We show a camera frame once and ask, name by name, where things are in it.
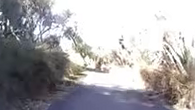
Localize row of trees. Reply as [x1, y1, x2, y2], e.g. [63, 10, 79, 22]
[0, 0, 101, 64]

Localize dry leaf-strewn verge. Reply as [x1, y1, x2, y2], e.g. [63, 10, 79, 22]
[12, 68, 88, 110]

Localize dark green bushes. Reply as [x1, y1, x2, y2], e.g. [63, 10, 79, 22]
[0, 32, 88, 110]

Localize grey asphalt path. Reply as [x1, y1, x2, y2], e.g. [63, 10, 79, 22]
[44, 58, 195, 110]

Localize dry brown bushes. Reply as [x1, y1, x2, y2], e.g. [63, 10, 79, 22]
[136, 17, 195, 110]

